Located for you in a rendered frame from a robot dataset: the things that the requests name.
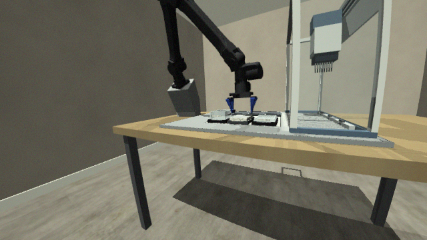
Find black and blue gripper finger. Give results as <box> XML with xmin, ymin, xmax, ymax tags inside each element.
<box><xmin>226</xmin><ymin>99</ymin><xmax>234</xmax><ymax>113</ymax></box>
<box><xmin>250</xmin><ymin>97</ymin><xmax>258</xmax><ymax>113</ymax></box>

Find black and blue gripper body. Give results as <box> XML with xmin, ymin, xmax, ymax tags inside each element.
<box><xmin>227</xmin><ymin>80</ymin><xmax>257</xmax><ymax>99</ymax></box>

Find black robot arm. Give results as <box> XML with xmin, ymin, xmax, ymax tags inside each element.
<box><xmin>158</xmin><ymin>0</ymin><xmax>264</xmax><ymax>91</ymax></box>

